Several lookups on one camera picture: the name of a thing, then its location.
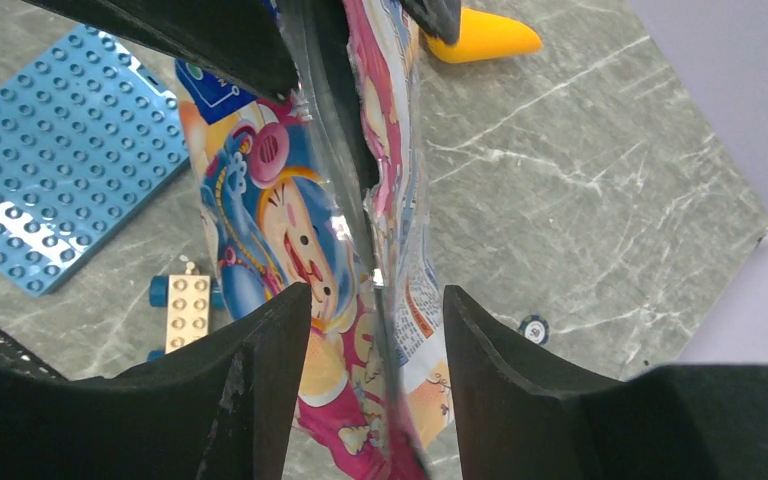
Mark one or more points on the blue studded building baseplate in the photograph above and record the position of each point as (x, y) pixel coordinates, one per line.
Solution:
(88, 136)

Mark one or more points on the pink pet food bag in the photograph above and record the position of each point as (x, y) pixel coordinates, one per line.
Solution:
(329, 188)

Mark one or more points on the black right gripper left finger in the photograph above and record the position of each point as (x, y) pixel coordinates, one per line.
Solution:
(218, 408)

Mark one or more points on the yellow plastic scoop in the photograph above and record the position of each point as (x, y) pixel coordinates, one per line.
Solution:
(486, 36)

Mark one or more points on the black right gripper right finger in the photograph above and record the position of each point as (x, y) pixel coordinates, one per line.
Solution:
(523, 412)

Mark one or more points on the dark poker chip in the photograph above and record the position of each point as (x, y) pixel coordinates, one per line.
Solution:
(534, 328)

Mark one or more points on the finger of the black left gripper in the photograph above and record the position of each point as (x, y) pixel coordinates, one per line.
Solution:
(441, 19)
(239, 41)

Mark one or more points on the beige toy car blue wheels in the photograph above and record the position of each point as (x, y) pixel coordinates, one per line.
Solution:
(188, 298)

